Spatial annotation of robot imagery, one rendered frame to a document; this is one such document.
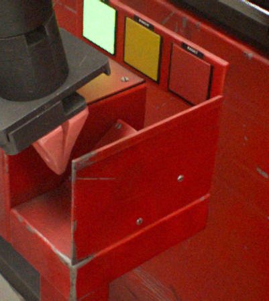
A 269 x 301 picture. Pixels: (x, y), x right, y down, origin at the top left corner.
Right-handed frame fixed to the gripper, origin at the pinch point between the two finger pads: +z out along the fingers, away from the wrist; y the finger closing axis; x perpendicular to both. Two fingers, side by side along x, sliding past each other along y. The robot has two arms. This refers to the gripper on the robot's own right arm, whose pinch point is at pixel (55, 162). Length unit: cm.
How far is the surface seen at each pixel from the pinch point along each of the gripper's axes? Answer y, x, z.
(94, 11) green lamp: 14.0, 11.8, -1.6
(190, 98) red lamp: 13.3, -1.8, 1.2
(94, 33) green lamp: 13.5, 11.6, 0.7
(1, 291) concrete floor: 8, 56, 82
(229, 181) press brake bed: 22.5, 3.9, 23.7
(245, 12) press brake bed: 27.7, 5.5, 3.6
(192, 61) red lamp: 14.2, -1.6, -2.3
